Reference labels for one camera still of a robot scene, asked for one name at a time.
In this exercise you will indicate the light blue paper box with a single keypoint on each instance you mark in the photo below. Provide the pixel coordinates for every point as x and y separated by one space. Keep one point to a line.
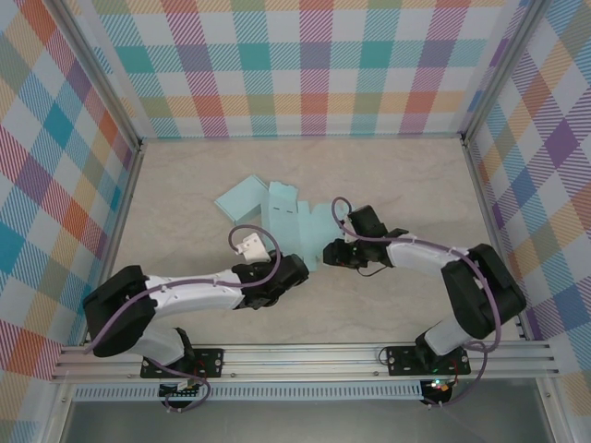
314 231
240 200

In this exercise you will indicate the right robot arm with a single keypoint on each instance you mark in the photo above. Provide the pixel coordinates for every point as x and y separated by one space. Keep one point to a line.
425 258

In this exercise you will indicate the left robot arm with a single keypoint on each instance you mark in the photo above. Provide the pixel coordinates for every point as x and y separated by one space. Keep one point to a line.
184 293

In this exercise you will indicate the grey metal panel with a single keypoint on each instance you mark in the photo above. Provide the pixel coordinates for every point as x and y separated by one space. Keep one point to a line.
300 422

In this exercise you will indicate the small black controller board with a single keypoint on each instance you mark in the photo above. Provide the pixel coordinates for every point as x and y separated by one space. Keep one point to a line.
180 391

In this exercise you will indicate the small controller board with LED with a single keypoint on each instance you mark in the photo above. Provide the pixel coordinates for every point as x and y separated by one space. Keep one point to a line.
438 386

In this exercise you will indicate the long aluminium base rail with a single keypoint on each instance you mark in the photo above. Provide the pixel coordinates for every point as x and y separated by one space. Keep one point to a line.
300 362

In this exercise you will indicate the thin aluminium wall floor rail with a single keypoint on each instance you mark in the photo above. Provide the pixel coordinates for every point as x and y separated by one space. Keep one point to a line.
300 136

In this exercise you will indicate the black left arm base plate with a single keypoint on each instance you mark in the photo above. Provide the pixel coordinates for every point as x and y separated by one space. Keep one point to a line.
212 362

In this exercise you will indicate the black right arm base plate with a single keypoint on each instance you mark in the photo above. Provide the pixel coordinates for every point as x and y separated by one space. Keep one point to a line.
401 360

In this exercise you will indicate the aluminium side floor rail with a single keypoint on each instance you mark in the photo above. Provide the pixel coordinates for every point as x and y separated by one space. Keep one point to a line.
124 221

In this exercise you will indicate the aluminium frame post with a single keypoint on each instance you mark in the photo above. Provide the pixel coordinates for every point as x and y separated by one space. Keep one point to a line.
101 78
501 69

